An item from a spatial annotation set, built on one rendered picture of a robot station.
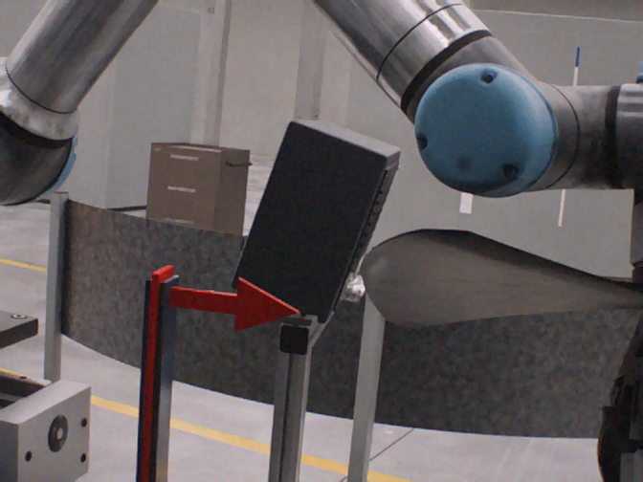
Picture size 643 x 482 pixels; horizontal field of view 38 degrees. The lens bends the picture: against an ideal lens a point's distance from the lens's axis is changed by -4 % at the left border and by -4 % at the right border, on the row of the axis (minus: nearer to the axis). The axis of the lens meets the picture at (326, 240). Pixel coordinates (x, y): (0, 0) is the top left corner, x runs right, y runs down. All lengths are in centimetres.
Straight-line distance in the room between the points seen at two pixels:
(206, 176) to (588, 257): 281
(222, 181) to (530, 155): 665
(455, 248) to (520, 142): 24
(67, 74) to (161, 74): 977
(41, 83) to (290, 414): 41
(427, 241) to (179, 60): 1068
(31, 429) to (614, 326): 172
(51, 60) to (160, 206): 648
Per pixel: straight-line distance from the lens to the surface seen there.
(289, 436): 99
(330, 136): 99
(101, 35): 91
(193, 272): 241
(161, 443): 45
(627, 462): 67
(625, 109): 67
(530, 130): 54
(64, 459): 91
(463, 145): 54
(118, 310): 262
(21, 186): 100
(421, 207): 681
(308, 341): 97
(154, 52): 1057
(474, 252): 30
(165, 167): 736
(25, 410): 85
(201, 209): 720
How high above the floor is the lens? 127
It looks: 8 degrees down
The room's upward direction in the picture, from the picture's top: 5 degrees clockwise
